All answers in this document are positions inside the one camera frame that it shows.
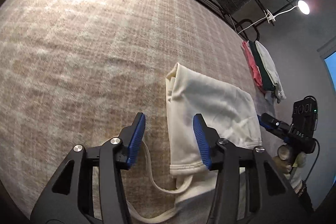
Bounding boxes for cream camisole top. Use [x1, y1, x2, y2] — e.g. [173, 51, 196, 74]
[128, 63, 262, 223]

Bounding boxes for white shorts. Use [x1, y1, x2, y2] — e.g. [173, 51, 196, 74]
[255, 40, 286, 102]

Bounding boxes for black sleeved right forearm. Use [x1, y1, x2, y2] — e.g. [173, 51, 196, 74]
[294, 180, 314, 214]

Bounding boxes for grey knit gloved right hand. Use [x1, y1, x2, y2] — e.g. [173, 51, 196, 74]
[273, 144, 306, 194]

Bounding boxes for dark green folded garment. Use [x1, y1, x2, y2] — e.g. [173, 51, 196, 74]
[249, 41, 275, 92]

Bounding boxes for beige plaid bed blanket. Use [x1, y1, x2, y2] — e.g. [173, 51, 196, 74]
[1, 0, 274, 215]

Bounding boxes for red folded garment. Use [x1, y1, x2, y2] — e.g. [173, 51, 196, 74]
[242, 41, 264, 92]

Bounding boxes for white clip lamp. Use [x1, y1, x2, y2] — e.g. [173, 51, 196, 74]
[238, 0, 310, 34]

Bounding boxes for black cable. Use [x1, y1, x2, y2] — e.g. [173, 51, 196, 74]
[303, 95, 321, 184]

